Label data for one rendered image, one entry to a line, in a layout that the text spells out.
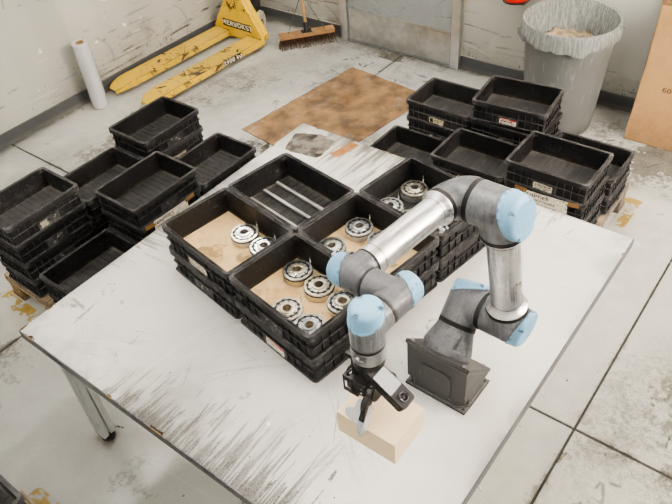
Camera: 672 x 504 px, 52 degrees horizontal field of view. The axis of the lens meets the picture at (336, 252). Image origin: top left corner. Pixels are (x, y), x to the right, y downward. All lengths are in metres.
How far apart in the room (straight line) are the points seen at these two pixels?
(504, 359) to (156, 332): 1.17
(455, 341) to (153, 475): 1.47
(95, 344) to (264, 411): 0.68
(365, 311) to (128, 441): 1.91
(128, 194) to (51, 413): 1.07
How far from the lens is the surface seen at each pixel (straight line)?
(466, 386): 2.02
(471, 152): 3.69
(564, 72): 4.29
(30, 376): 3.53
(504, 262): 1.77
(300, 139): 3.24
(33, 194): 3.74
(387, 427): 1.58
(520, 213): 1.65
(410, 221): 1.60
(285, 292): 2.29
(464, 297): 2.01
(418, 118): 3.97
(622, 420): 3.08
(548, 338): 2.34
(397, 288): 1.42
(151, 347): 2.42
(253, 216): 2.53
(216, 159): 3.81
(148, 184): 3.54
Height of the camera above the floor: 2.44
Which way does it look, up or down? 42 degrees down
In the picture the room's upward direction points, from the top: 6 degrees counter-clockwise
